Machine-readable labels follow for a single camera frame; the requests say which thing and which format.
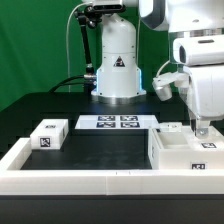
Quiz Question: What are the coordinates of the white cabinet body box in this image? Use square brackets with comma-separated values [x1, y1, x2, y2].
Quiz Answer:
[148, 126, 224, 170]

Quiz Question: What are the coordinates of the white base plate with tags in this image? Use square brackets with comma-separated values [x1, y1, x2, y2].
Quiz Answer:
[75, 115, 159, 130]

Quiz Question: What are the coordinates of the white cabinet door panel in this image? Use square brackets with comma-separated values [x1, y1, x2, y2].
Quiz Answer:
[186, 126, 224, 150]
[160, 122, 182, 132]

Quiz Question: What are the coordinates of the black cable bundle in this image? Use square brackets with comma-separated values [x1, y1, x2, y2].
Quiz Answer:
[48, 75, 98, 94]

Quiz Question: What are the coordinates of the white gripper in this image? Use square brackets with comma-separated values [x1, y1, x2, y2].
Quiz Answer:
[173, 35, 224, 138]

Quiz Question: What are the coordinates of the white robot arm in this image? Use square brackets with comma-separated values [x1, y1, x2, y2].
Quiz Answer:
[83, 0, 224, 137]

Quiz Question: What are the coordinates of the small white cabinet top block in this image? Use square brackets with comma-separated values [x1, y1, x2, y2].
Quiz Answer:
[30, 119, 69, 150]

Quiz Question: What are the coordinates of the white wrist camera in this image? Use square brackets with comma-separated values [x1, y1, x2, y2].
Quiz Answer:
[152, 72, 188, 101]

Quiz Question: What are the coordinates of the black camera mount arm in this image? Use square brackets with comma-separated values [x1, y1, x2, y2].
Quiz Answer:
[73, 9, 101, 81]

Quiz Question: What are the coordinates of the white cable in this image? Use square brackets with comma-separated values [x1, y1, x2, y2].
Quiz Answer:
[65, 2, 88, 94]

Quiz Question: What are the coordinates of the black camera on mount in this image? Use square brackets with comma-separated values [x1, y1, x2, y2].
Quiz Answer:
[86, 2, 126, 14]

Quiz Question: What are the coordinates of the white U-shaped obstacle frame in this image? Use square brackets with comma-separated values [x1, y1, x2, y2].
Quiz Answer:
[0, 138, 224, 195]

